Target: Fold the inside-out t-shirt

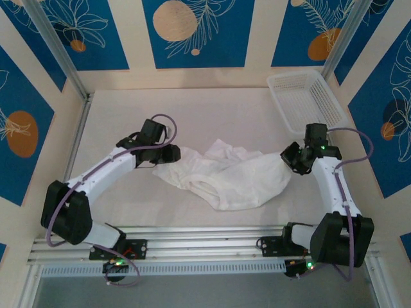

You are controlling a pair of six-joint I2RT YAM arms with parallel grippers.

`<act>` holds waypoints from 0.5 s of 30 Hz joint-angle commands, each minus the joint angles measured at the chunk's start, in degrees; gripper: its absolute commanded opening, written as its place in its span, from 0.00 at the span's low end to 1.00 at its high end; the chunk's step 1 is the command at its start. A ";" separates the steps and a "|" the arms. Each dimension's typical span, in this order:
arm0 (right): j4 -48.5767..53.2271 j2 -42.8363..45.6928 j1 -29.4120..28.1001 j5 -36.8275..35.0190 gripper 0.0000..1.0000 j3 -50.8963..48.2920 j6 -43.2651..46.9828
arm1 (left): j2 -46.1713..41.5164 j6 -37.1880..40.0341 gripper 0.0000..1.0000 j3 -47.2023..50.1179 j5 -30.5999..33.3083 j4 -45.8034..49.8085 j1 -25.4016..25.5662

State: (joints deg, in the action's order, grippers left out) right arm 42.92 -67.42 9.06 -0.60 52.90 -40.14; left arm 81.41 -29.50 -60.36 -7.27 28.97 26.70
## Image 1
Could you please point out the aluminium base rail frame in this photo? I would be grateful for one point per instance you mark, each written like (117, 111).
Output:
(199, 240)

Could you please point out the aluminium table side rail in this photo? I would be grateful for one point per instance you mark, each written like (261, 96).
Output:
(377, 282)
(80, 128)

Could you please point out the white t-shirt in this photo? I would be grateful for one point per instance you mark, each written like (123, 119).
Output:
(244, 179)

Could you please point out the black controller board green light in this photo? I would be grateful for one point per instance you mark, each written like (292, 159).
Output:
(298, 268)
(115, 266)

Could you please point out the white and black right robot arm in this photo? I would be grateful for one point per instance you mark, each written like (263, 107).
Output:
(327, 183)

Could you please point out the white plastic mesh basket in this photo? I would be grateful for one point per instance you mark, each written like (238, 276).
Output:
(298, 96)

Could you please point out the aluminium frame post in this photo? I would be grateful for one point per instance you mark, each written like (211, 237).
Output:
(54, 45)
(343, 38)

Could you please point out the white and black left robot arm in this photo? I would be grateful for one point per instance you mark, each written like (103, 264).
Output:
(109, 170)

